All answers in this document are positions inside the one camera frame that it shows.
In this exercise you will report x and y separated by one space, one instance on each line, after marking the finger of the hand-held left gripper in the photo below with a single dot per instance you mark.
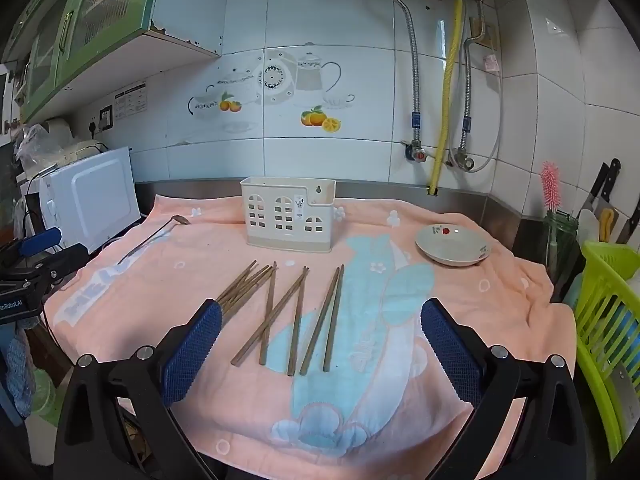
65 257
42 239

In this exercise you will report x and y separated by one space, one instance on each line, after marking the green glass jar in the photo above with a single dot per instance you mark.
565 245

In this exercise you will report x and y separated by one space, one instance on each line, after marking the metal slotted spoon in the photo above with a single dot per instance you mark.
181 219

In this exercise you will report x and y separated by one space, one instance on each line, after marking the white instruction sticker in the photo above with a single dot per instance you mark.
131 101

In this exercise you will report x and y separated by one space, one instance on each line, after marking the pink bottle brush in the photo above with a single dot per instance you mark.
550 185

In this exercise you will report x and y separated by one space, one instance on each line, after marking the pink paper tag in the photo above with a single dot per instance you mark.
491 63

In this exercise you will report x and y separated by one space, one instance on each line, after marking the cream plastic utensil holder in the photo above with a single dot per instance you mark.
287 240

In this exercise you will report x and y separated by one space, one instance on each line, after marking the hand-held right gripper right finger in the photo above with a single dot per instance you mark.
450 352

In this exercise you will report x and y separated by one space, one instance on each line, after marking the teal plastic container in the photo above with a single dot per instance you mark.
574 290

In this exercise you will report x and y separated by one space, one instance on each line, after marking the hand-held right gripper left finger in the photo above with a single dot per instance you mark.
192 352

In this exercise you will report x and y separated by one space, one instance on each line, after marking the black wall switch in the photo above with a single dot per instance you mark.
106 119

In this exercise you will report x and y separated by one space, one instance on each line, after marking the pink printed towel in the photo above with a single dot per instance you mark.
210 240

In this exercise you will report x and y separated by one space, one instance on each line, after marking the green wall cabinet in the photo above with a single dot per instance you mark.
75 35

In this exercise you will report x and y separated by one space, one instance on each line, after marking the green plastic basket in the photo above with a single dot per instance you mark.
600 252

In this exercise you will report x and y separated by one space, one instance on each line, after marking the clear plastic bag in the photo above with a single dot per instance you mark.
30 145

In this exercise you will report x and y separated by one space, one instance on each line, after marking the white round appliance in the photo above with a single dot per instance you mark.
62 130

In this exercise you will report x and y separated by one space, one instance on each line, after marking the yellowed wall plate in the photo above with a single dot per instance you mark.
477 30

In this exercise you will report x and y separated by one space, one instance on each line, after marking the pale green container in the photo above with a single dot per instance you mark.
44 400

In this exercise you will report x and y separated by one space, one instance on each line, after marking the floral ceramic plate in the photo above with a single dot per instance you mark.
450 242

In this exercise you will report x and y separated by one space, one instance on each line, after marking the brown wooden chopstick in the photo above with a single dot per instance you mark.
272 285
334 327
250 287
296 340
290 291
240 278
320 327
252 292
245 284

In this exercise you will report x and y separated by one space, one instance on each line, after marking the dark kitchen knife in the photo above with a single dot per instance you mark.
627 225

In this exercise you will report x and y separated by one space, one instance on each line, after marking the metal angle valve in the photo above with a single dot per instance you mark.
465 161

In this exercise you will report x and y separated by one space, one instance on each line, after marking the blue checked cloth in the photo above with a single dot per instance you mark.
19 375

